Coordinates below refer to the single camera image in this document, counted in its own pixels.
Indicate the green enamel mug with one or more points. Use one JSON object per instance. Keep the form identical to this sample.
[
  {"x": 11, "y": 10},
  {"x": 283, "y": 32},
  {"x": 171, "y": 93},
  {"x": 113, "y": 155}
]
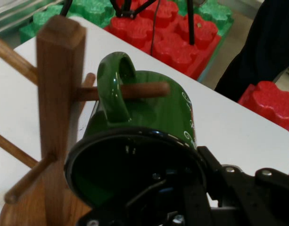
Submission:
[{"x": 163, "y": 106}]

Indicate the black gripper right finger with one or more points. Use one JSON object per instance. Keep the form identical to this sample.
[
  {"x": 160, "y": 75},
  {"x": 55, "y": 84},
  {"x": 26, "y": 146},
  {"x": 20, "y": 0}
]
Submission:
[{"x": 259, "y": 202}]

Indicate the black cloth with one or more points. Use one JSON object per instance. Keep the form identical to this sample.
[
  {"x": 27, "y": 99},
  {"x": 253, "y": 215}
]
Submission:
[{"x": 264, "y": 47}]

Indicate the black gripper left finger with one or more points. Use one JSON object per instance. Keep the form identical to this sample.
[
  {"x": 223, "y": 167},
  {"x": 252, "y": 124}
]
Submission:
[{"x": 158, "y": 212}]

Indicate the black camera tripod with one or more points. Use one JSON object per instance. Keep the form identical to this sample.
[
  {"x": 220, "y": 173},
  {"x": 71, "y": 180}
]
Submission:
[{"x": 190, "y": 23}]

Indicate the wooden mug tree stand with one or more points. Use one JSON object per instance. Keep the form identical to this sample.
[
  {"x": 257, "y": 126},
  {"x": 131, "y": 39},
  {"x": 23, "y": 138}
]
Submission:
[{"x": 57, "y": 94}]

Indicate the small brown scrap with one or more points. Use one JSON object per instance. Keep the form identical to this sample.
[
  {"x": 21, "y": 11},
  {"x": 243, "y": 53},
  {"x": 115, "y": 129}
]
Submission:
[{"x": 199, "y": 25}]

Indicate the green foam block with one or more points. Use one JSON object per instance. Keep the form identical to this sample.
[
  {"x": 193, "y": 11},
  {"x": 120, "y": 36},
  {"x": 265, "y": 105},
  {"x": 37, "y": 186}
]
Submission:
[
  {"x": 45, "y": 18},
  {"x": 217, "y": 16}
]

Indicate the large red foam block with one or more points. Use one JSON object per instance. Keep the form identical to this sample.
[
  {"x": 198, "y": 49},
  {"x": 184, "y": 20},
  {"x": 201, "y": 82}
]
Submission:
[{"x": 134, "y": 30}]

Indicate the aluminium wall rail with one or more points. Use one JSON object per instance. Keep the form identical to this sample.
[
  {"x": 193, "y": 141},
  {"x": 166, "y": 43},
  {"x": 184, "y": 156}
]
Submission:
[{"x": 7, "y": 14}]

